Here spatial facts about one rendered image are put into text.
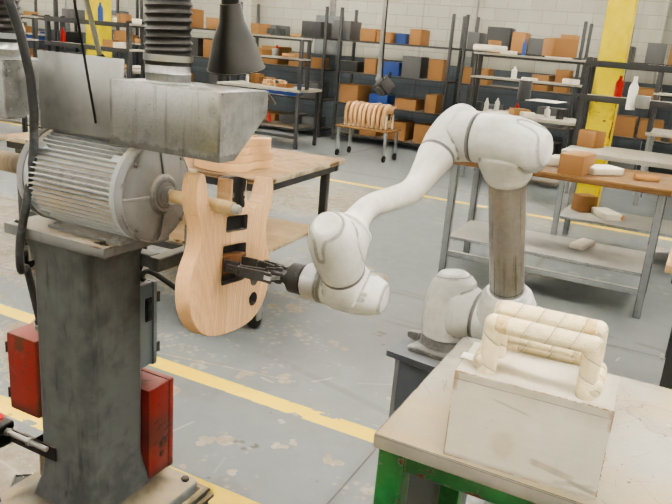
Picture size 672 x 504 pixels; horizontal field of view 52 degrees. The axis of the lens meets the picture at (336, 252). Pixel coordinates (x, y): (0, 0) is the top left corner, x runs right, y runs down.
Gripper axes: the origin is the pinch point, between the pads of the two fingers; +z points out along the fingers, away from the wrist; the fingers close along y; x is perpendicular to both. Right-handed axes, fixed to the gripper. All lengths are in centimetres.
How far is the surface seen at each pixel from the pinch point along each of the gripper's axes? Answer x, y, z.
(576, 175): 27, 351, -34
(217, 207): 15.0, -11.2, -0.7
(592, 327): 8, -19, -87
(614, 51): 155, 663, -11
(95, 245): 1.2, -19.1, 28.5
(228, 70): 46.5, -10.8, 0.2
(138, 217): 9.9, -16.9, 17.7
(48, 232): 1.5, -18.6, 45.2
